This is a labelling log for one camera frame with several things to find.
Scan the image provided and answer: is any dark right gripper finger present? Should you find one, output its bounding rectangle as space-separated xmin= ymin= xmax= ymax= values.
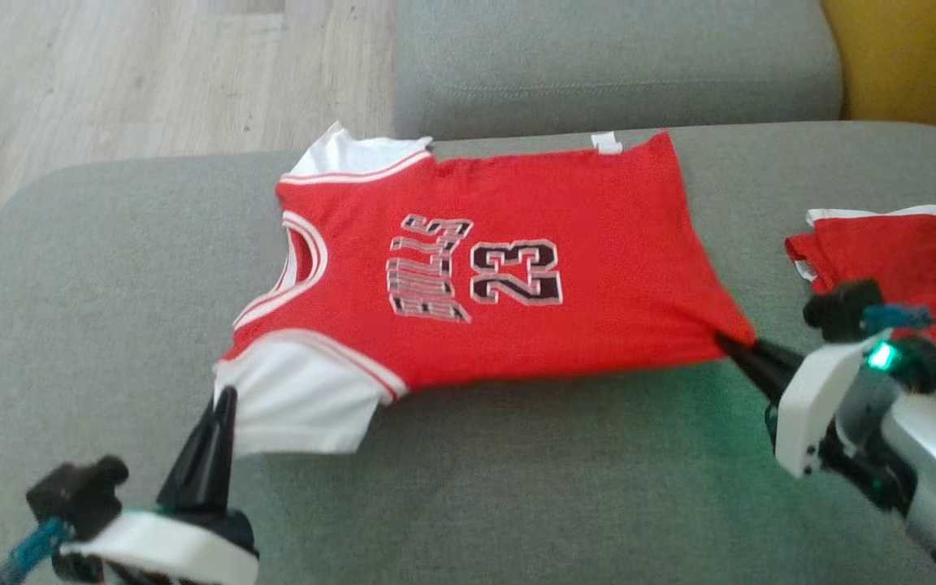
xmin=717 ymin=335 xmax=799 ymax=377
xmin=717 ymin=336 xmax=787 ymax=404

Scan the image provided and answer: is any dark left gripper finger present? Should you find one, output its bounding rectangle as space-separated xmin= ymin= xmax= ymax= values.
xmin=158 ymin=389 xmax=229 ymax=511
xmin=193 ymin=388 xmax=238 ymax=512

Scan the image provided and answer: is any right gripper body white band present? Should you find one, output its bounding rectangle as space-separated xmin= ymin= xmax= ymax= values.
xmin=775 ymin=328 xmax=892 ymax=479

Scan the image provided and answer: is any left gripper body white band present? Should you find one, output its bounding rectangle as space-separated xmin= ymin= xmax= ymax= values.
xmin=62 ymin=510 xmax=260 ymax=585

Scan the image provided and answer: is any red shorts white waistband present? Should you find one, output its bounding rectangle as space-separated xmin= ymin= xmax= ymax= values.
xmin=785 ymin=205 xmax=936 ymax=363

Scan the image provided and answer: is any red Bulls 23 jersey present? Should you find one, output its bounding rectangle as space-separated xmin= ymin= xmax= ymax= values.
xmin=214 ymin=122 xmax=758 ymax=457

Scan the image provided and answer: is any wide grey sofa chaise seat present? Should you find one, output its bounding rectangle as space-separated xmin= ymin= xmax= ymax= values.
xmin=0 ymin=120 xmax=936 ymax=585

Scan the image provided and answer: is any yellow sofa back cushion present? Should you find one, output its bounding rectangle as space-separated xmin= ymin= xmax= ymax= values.
xmin=821 ymin=0 xmax=936 ymax=144

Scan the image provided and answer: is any grey sofa back cushion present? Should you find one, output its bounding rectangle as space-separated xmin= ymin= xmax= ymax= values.
xmin=393 ymin=0 xmax=843 ymax=141

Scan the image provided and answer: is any left teal plug black cable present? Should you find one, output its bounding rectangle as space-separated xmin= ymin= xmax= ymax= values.
xmin=0 ymin=518 xmax=71 ymax=585

